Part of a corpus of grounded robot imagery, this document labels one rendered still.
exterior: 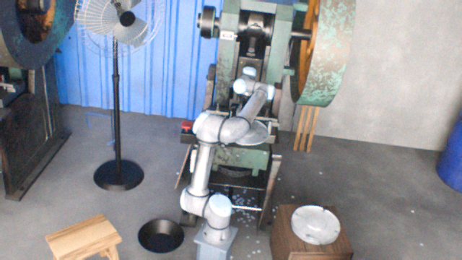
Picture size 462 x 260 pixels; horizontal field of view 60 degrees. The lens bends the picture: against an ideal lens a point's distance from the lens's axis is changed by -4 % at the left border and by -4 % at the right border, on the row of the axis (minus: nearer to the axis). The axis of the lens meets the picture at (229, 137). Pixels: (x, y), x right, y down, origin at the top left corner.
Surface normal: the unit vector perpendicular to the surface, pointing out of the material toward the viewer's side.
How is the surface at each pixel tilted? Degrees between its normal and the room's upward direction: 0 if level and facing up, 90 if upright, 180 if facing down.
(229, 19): 90
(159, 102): 90
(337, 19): 59
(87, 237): 0
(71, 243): 0
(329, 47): 80
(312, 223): 0
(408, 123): 90
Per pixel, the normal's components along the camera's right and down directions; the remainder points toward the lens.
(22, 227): 0.11, -0.84
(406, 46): -0.05, 0.52
